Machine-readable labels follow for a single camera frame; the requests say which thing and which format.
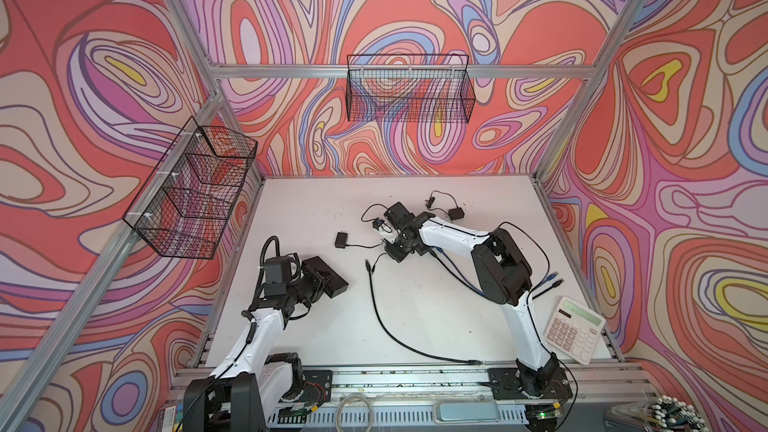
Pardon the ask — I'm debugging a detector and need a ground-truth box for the black network switch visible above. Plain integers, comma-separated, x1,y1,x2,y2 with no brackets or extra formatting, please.
302,256,349,299

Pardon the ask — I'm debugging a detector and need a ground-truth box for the black ethernet cable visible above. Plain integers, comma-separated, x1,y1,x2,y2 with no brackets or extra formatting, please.
364,259,484,366
428,248,565,304

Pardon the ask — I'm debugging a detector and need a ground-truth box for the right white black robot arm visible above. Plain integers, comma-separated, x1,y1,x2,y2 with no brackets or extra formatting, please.
372,202,561,398

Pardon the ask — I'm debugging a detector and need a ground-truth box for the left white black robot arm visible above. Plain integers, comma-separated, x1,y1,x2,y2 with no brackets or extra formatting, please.
176,235,327,431

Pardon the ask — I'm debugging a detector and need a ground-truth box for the grey flat device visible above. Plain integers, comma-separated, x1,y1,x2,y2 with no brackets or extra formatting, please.
433,402,501,424

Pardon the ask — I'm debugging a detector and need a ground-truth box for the white calculator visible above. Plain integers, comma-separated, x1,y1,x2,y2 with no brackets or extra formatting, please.
545,297,606,365

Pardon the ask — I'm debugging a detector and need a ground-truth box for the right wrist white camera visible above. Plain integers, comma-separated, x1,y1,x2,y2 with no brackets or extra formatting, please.
372,218,398,244

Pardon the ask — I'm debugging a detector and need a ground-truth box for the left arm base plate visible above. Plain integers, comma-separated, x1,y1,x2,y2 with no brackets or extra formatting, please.
279,369,333,408

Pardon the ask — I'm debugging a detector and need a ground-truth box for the clear coiled cable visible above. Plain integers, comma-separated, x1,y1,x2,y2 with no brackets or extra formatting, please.
334,394,376,432

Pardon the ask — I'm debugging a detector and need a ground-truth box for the black wire basket left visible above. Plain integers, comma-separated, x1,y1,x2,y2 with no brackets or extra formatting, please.
123,118,258,260

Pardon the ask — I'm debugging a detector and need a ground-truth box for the black wire basket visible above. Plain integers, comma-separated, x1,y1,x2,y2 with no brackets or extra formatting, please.
123,118,258,260
345,52,476,124

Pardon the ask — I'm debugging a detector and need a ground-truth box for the black wire basket back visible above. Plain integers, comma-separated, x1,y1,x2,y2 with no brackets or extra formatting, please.
345,52,476,124

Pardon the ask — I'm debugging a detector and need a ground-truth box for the aluminium front rail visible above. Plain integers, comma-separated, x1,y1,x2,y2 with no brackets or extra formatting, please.
167,359,661,432

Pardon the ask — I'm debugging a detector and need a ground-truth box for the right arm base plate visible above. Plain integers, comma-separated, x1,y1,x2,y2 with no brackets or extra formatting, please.
481,368,574,403

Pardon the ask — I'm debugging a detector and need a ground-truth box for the bundle of white-tipped cables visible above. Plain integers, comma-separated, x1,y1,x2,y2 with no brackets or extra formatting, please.
605,394,712,432

